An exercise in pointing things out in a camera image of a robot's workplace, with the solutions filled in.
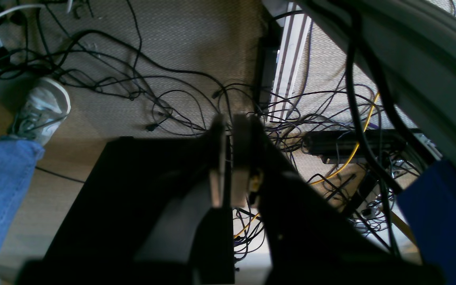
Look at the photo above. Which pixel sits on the blue cloth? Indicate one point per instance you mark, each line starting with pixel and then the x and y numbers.
pixel 429 207

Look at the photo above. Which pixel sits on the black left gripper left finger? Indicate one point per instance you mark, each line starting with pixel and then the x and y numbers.
pixel 136 217

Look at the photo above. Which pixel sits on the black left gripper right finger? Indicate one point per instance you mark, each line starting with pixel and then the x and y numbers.
pixel 310 242

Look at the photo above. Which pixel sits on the grey sneaker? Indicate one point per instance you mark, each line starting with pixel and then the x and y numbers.
pixel 46 106

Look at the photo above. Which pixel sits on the black power strip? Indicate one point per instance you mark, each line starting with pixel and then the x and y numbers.
pixel 335 147

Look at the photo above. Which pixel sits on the aluminium frame rail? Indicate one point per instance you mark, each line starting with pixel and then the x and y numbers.
pixel 289 58

